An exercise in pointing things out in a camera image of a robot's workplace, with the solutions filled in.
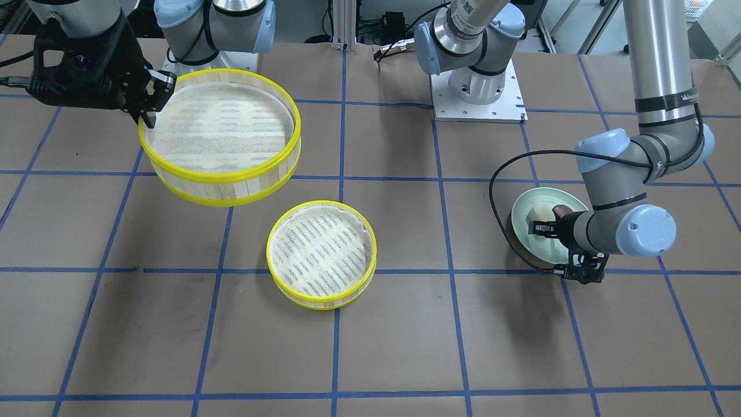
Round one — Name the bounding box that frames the brown bun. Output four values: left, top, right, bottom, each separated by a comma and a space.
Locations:
551, 205, 573, 221

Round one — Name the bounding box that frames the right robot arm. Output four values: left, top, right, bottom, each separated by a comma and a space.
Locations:
21, 1, 276, 127

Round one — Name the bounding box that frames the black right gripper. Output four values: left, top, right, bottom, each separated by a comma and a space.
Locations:
25, 10, 177, 129

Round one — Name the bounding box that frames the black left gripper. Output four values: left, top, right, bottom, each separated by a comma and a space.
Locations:
530, 211, 609, 284

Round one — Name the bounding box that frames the aluminium frame post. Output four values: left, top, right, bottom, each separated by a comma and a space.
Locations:
331, 0, 357, 53

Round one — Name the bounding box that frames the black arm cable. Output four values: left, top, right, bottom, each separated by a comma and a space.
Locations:
174, 0, 219, 65
489, 101, 705, 275

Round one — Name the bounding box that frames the yellow steamer layer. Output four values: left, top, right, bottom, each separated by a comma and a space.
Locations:
138, 68, 302, 207
266, 200, 377, 310

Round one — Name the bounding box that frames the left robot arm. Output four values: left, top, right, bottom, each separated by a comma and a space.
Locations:
413, 1, 715, 284

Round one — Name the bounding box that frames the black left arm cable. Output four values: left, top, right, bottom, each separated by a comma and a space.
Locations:
489, 101, 705, 275

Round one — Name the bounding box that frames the black power adapter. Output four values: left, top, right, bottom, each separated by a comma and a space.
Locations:
379, 11, 406, 42

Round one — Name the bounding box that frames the white bun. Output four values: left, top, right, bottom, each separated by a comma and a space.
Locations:
526, 205, 556, 229

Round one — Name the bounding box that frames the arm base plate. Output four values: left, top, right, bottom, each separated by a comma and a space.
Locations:
162, 51, 259, 73
430, 60, 529, 124

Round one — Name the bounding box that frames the light green plate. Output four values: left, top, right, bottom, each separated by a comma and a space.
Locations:
511, 187, 590, 270

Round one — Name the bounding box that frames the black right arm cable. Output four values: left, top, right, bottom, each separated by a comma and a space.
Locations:
174, 0, 219, 65

